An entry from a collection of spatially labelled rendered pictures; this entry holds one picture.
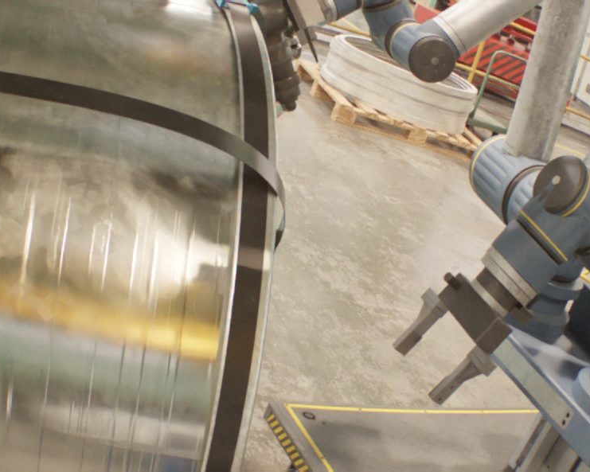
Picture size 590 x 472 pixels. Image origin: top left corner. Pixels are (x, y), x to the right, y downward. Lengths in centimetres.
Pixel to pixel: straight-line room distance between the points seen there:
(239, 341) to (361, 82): 623
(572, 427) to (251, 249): 106
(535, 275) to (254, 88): 48
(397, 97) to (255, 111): 602
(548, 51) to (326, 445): 113
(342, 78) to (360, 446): 520
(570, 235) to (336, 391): 213
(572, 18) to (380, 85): 497
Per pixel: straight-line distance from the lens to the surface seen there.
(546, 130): 241
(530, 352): 216
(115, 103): 105
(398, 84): 721
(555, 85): 239
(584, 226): 141
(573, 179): 140
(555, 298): 224
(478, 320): 141
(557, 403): 205
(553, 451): 263
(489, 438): 275
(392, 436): 256
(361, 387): 353
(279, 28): 166
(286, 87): 170
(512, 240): 140
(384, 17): 211
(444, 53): 199
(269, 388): 329
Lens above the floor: 157
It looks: 20 degrees down
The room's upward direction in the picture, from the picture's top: 21 degrees clockwise
